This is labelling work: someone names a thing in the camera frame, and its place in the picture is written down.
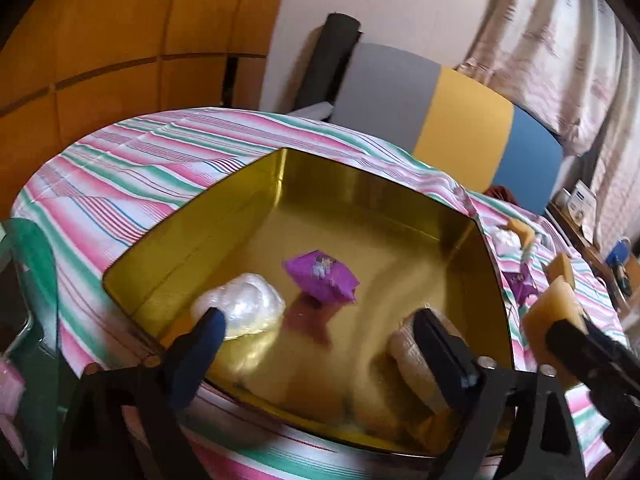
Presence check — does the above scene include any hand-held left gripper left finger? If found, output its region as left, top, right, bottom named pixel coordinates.
left=55, top=307, right=226, bottom=480

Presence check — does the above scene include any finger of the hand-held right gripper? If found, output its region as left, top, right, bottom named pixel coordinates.
left=545, top=317, right=640, bottom=461

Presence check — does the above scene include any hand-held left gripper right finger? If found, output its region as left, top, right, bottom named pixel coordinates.
left=412, top=307, right=586, bottom=480

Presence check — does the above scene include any round beige cake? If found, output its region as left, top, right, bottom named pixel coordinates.
left=389, top=310, right=468, bottom=413

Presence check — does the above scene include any yellow cake piece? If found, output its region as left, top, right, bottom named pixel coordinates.
left=522, top=280, right=588, bottom=356
left=545, top=252, right=576, bottom=288
left=507, top=217, right=538, bottom=251

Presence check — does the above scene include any white pastry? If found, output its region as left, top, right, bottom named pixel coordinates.
left=190, top=272, right=287, bottom=341
left=487, top=225, right=523, bottom=258

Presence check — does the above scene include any purple snack packet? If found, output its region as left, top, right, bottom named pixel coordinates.
left=282, top=249, right=361, bottom=305
left=502, top=270, right=538, bottom=306

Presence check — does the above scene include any gold-lined tin box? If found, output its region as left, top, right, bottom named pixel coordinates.
left=102, top=147, right=516, bottom=458

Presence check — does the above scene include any wooden side table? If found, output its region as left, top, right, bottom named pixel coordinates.
left=547, top=200, right=640, bottom=311

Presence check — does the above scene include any blue round object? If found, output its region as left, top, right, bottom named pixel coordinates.
left=605, top=240, right=633, bottom=268

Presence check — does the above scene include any white carton box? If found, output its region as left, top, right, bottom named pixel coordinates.
left=570, top=182, right=598, bottom=226

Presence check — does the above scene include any dark red cloth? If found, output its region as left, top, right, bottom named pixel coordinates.
left=487, top=185, right=518, bottom=206

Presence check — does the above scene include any green plastic chair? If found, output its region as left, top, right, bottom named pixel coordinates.
left=0, top=217, right=61, bottom=461

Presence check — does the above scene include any striped tablecloth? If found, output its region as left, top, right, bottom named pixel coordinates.
left=10, top=107, right=631, bottom=480

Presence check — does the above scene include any pink cloth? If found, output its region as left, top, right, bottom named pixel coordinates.
left=0, top=360, right=26, bottom=456

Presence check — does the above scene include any grey yellow blue chair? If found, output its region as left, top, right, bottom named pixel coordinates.
left=335, top=42, right=563, bottom=216

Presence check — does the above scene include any patterned beige curtain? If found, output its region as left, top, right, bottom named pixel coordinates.
left=455, top=0, right=640, bottom=256

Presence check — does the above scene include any black rolled mat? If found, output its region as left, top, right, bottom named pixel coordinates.
left=295, top=12, right=363, bottom=111

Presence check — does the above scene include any wooden wardrobe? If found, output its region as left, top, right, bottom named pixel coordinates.
left=0, top=0, right=296, bottom=221

